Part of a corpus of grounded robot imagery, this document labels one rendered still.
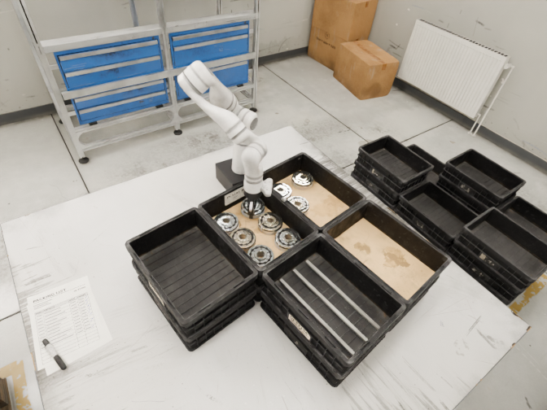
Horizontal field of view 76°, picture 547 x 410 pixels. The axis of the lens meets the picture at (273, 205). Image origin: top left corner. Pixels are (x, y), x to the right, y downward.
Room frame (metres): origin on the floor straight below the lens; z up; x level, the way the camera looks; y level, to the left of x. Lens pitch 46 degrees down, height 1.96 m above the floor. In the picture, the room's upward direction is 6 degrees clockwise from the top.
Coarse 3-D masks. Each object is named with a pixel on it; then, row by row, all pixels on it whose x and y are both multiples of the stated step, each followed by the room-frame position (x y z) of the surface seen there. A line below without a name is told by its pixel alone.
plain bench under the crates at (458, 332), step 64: (128, 192) 1.19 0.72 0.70; (192, 192) 1.24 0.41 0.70; (64, 256) 0.79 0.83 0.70; (128, 256) 0.83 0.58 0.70; (128, 320) 0.55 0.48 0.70; (256, 320) 0.61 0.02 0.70; (448, 320) 0.69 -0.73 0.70; (512, 320) 0.72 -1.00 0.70; (64, 384) 0.32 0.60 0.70; (128, 384) 0.34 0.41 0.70; (192, 384) 0.36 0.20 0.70; (256, 384) 0.38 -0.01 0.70; (320, 384) 0.40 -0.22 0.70; (384, 384) 0.43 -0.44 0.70; (448, 384) 0.45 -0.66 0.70
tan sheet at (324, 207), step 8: (288, 184) 1.24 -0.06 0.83; (296, 192) 1.19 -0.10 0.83; (304, 192) 1.19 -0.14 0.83; (312, 192) 1.20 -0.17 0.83; (320, 192) 1.20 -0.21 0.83; (328, 192) 1.21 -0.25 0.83; (312, 200) 1.14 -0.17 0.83; (320, 200) 1.15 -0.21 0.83; (328, 200) 1.15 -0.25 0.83; (336, 200) 1.16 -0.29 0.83; (312, 208) 1.09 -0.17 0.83; (320, 208) 1.10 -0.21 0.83; (328, 208) 1.10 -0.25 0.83; (336, 208) 1.11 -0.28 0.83; (344, 208) 1.11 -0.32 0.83; (312, 216) 1.04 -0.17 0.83; (320, 216) 1.05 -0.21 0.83; (328, 216) 1.05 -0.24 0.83; (320, 224) 1.01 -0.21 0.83
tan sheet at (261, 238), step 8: (232, 208) 1.04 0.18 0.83; (240, 208) 1.05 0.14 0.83; (240, 216) 1.00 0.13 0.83; (240, 224) 0.96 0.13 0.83; (248, 224) 0.96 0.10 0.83; (256, 224) 0.97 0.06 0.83; (256, 232) 0.92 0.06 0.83; (256, 240) 0.88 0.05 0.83; (264, 240) 0.89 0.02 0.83; (272, 240) 0.89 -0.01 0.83; (272, 248) 0.85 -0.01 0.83
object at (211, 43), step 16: (192, 32) 2.84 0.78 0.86; (208, 32) 2.92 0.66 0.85; (224, 32) 3.01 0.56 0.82; (240, 32) 3.12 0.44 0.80; (176, 48) 2.73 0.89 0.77; (192, 48) 2.83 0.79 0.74; (208, 48) 2.92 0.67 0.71; (224, 48) 3.02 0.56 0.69; (240, 48) 3.12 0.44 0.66; (176, 64) 2.73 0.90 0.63; (240, 64) 3.10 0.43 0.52; (176, 80) 2.72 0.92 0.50; (224, 80) 3.01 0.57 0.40; (240, 80) 3.12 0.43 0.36
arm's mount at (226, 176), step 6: (222, 162) 1.38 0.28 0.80; (228, 162) 1.39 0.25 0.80; (216, 168) 1.36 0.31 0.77; (222, 168) 1.33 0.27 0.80; (228, 168) 1.34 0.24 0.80; (216, 174) 1.36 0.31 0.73; (222, 174) 1.31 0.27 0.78; (228, 174) 1.30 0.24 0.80; (234, 174) 1.30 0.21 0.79; (240, 174) 1.31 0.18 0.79; (222, 180) 1.31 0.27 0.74; (228, 180) 1.26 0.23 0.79; (234, 180) 1.26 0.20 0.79; (240, 180) 1.27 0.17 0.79; (228, 186) 1.26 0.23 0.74
